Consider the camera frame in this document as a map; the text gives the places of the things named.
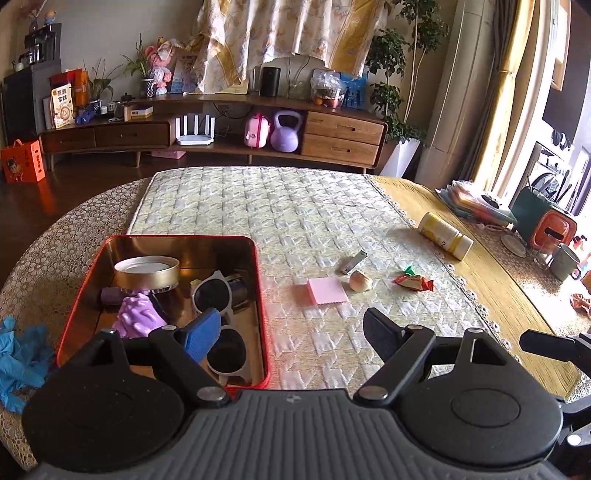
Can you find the pink plush doll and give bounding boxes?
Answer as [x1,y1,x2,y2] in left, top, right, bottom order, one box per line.
[144,38,178,97]

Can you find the potted orchid plant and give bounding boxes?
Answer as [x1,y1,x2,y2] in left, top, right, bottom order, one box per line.
[121,34,155,99]

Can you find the white planter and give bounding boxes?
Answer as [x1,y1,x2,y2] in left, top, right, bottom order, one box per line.
[379,137,422,179]

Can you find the green orange desk organizer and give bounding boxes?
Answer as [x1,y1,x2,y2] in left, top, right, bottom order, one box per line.
[510,186,579,254]

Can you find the black coffee machine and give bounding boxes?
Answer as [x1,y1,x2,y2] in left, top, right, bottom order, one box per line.
[23,23,62,65]

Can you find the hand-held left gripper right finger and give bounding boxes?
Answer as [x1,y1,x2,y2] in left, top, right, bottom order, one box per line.
[353,307,509,409]

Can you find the silver nail clipper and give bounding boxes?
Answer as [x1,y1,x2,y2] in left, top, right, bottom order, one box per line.
[341,250,368,274]

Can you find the printed snack bag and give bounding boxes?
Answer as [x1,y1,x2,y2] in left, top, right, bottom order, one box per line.
[50,84,75,130]

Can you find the black cabinet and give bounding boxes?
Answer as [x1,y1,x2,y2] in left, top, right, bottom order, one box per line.
[2,60,63,146]

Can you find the red candy wrapper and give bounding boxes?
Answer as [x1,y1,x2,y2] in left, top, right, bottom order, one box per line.
[393,265,435,293]

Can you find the wooden TV cabinet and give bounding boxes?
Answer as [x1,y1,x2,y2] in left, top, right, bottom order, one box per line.
[38,92,389,172]

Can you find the green mug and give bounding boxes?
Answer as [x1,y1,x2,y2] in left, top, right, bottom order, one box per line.
[549,243,581,282]

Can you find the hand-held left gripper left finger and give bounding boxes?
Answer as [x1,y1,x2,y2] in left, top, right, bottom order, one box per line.
[95,308,232,409]

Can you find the orange red bag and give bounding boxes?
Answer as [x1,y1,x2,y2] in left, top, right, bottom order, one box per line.
[50,68,89,109]

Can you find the cream shell-shaped object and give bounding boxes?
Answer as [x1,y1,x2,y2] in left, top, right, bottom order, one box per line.
[348,270,373,293]

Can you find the purple plastic toy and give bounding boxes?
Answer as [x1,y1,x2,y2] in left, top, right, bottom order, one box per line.
[100,286,171,340]

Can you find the red tin box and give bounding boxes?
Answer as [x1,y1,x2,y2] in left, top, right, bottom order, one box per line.
[56,234,272,393]

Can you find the floral cover cloth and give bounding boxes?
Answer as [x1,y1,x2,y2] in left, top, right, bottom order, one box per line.
[191,0,393,95]

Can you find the black speaker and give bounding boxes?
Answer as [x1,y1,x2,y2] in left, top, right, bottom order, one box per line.
[260,67,281,97]

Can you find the clear plastic bag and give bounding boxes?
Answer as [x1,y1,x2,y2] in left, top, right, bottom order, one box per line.
[310,70,346,109]

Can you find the orange gift box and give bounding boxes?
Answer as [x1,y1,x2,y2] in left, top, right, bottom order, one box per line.
[0,139,47,184]

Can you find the tall green houseplant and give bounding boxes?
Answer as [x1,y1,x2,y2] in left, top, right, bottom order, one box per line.
[365,0,451,141]

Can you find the covered standing air conditioner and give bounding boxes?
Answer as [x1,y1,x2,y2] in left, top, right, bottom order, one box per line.
[413,0,497,190]

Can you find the small potted plant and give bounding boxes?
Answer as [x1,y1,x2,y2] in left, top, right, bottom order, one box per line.
[85,58,123,114]

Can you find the white sunglasses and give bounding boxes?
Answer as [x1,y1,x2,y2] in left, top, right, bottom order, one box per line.
[191,271,254,387]

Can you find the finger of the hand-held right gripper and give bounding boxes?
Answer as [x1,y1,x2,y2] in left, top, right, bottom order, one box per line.
[519,329,591,367]
[551,397,591,467]

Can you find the purple kettlebell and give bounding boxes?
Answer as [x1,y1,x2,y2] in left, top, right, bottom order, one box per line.
[270,110,304,153]

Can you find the blue rubber gloves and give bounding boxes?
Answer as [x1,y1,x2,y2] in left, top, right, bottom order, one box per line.
[0,316,56,414]

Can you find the yellow white bottle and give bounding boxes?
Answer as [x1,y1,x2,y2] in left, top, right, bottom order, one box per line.
[418,212,475,261]

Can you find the pink toy case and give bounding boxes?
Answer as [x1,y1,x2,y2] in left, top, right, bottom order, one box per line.
[244,114,271,149]

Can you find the white router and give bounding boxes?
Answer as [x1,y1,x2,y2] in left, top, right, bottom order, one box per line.
[175,115,216,147]

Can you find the round coaster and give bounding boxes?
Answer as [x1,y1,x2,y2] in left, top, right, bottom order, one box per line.
[501,234,527,258]

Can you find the round gold tin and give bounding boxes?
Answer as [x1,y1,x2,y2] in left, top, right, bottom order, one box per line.
[114,256,181,294]

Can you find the yellow table runner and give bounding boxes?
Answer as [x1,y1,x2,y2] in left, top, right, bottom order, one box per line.
[369,175,583,400]

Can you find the yellow curtain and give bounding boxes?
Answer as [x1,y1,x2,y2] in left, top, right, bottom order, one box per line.
[462,0,550,195]

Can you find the pink sticky notes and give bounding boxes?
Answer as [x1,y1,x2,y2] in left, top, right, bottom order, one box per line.
[308,276,348,306]

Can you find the quilted cream table mat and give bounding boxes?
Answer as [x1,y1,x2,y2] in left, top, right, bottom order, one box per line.
[127,166,513,393]

